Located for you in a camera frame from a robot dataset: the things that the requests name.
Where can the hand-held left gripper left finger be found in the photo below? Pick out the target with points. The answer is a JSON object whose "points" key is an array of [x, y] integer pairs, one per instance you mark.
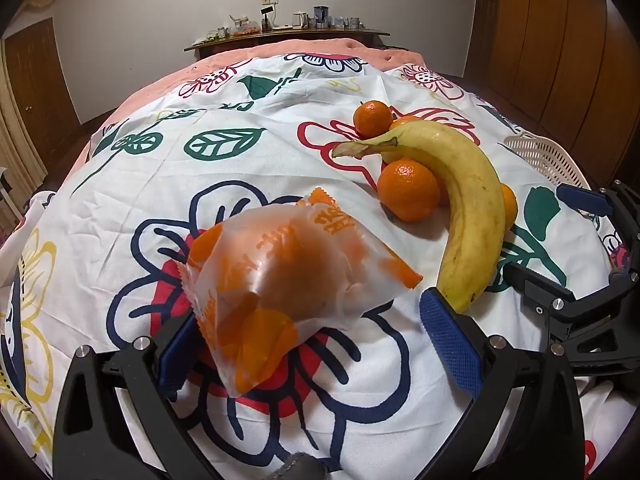
{"points": [[177, 355]]}

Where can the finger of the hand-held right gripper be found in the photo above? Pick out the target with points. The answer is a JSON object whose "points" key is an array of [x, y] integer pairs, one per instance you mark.
{"points": [[540, 290], [582, 199]]}

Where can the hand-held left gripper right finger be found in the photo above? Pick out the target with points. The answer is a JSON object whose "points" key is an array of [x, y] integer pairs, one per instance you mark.
{"points": [[450, 340]]}

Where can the cream plastic basket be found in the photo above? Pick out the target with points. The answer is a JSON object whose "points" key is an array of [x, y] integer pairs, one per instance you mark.
{"points": [[550, 155]]}

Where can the tangerine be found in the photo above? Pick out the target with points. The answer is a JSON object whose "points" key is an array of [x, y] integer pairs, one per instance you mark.
{"points": [[509, 207], [404, 122], [407, 190], [372, 117]]}

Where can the yellow banana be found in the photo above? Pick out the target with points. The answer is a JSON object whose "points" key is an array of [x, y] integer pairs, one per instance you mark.
{"points": [[475, 220]]}

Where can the brown wooden wardrobe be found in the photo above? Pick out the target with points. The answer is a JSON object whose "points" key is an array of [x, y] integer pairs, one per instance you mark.
{"points": [[565, 35]]}

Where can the white floral printed blanket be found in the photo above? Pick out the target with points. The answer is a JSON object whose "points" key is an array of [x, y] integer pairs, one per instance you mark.
{"points": [[250, 170]]}

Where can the cluster of small jars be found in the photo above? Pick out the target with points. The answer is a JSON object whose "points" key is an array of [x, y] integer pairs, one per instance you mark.
{"points": [[347, 22]]}

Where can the brown wooden door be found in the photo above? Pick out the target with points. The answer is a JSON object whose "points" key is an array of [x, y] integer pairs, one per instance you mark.
{"points": [[40, 90]]}

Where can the blue lidded jar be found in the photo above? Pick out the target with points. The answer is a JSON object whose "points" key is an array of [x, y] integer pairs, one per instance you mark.
{"points": [[321, 15]]}

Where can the white electric kettle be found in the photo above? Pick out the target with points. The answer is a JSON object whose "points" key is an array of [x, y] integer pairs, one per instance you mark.
{"points": [[300, 20]]}

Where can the wooden headboard shelf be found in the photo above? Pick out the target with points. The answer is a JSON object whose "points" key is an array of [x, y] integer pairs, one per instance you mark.
{"points": [[280, 35]]}

